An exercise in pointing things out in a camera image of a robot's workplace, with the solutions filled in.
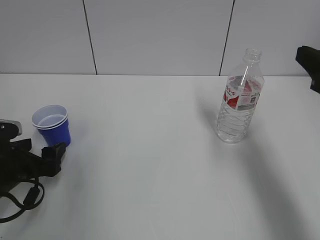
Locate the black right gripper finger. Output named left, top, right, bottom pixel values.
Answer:
left=295, top=45, right=320, bottom=93

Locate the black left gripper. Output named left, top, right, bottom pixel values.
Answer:
left=0, top=138, right=67, bottom=193

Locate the blue paper cup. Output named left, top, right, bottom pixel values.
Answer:
left=31, top=104, right=71, bottom=146

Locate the clear Wahaha water bottle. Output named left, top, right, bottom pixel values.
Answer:
left=216, top=48, right=265, bottom=144

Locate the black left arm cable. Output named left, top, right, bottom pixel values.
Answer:
left=0, top=180, right=45, bottom=223

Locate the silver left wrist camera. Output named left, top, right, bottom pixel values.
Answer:
left=0, top=119, right=22, bottom=142

